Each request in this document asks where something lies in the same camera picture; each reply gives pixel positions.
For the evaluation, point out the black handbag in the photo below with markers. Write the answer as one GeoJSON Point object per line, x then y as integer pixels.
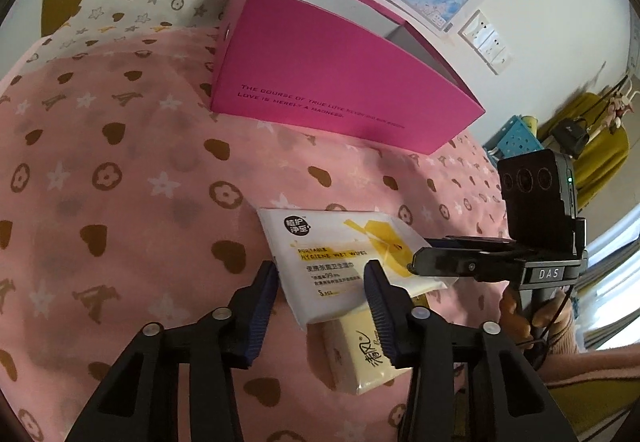
{"type": "Point", "coordinates": [571, 136]}

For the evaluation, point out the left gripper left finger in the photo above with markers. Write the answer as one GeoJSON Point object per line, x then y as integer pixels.
{"type": "Point", "coordinates": [137, 400]}

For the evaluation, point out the white yellow wet wipes pack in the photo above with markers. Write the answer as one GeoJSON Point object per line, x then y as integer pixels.
{"type": "Point", "coordinates": [320, 256]}

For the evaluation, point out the pink cardboard box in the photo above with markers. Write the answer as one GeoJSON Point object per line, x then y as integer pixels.
{"type": "Point", "coordinates": [351, 67]}

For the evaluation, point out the blue plastic basket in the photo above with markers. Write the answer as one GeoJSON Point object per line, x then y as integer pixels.
{"type": "Point", "coordinates": [512, 139]}

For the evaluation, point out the white wall socket panel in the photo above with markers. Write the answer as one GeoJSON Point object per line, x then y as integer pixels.
{"type": "Point", "coordinates": [482, 36]}

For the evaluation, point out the pink sleeve forearm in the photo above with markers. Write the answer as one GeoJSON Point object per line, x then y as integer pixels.
{"type": "Point", "coordinates": [565, 364]}

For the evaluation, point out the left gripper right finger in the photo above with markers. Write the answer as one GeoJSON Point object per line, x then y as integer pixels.
{"type": "Point", "coordinates": [507, 400]}

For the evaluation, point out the person's right hand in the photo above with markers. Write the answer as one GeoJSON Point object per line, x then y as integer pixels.
{"type": "Point", "coordinates": [556, 316]}

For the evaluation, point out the pink patterned bed sheet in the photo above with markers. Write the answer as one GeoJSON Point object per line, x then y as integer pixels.
{"type": "Point", "coordinates": [124, 200]}

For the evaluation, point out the white coat rack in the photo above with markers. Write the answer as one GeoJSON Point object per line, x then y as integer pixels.
{"type": "Point", "coordinates": [609, 109]}

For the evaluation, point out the yellow garment on rack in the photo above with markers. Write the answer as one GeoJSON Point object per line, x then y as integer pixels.
{"type": "Point", "coordinates": [602, 158]}

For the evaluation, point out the grey window curtain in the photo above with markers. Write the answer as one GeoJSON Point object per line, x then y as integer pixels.
{"type": "Point", "coordinates": [607, 294]}

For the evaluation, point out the yellow tissue pack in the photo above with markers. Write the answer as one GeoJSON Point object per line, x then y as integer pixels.
{"type": "Point", "coordinates": [356, 359]}

